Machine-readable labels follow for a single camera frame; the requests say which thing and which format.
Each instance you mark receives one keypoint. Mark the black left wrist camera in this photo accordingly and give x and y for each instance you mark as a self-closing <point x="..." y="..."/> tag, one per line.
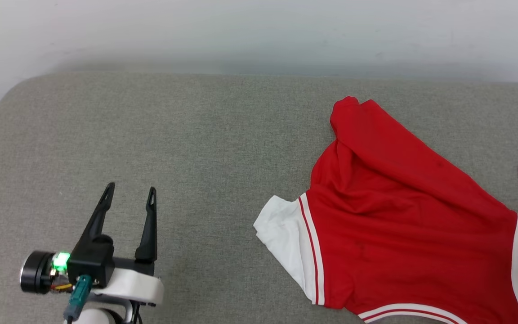
<point x="90" y="263"/>

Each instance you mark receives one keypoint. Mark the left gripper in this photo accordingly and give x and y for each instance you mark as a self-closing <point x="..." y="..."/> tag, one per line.
<point x="137" y="283"/>

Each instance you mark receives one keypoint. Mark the red white basketball jersey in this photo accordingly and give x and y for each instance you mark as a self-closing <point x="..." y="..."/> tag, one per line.
<point x="398" y="225"/>

